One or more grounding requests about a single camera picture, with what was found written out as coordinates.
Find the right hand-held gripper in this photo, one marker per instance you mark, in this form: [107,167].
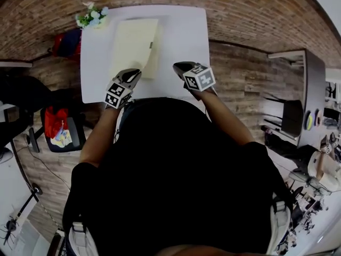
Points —
[201,79]

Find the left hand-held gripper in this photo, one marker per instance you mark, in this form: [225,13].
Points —
[117,95]

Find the pale yellow cloth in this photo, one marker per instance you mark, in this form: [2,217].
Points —
[133,41]

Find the person's left forearm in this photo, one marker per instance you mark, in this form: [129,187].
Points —
[98,137]

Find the person's right forearm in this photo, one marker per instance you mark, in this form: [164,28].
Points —
[226,119]

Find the navy cap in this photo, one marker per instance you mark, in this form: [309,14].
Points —
[69,43]

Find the potted white flowers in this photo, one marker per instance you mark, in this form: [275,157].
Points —
[92,16]

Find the black office chair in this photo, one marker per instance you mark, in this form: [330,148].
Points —
[76,132]

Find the red bag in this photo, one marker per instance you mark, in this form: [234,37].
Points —
[54,120]

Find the colourful printed item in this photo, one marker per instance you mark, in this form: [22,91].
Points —
[61,139]

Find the black cloth covered chair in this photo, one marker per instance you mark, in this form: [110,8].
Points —
[24,97]

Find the person's black shirt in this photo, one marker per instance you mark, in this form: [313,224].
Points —
[181,180]

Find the black side chair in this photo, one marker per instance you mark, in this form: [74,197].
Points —
[293,116]

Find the dark table with white legs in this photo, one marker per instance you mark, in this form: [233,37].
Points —
[314,84]

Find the yellow plate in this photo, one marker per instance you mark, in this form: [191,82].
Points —
[309,120]

